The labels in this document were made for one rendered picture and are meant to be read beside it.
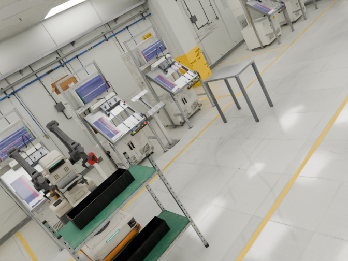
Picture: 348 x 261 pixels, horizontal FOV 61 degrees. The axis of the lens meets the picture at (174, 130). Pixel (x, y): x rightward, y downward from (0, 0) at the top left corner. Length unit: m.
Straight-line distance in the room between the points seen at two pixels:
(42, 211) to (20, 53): 3.11
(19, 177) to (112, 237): 1.75
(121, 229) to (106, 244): 0.22
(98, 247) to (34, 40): 4.37
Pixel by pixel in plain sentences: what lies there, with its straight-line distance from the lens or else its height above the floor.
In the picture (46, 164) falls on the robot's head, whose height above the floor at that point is 1.32.
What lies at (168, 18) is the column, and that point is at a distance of 7.46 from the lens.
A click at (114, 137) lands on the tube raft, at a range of 4.70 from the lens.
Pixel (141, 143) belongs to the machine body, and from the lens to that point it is 5.23.
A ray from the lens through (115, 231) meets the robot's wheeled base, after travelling 3.53.
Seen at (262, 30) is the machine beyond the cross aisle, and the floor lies 0.44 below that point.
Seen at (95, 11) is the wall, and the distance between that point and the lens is 7.17.
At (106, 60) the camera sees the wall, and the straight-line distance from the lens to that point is 6.94.
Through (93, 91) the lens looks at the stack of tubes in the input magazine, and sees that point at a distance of 5.06.
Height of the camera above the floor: 1.97
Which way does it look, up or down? 20 degrees down
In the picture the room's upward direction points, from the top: 31 degrees counter-clockwise
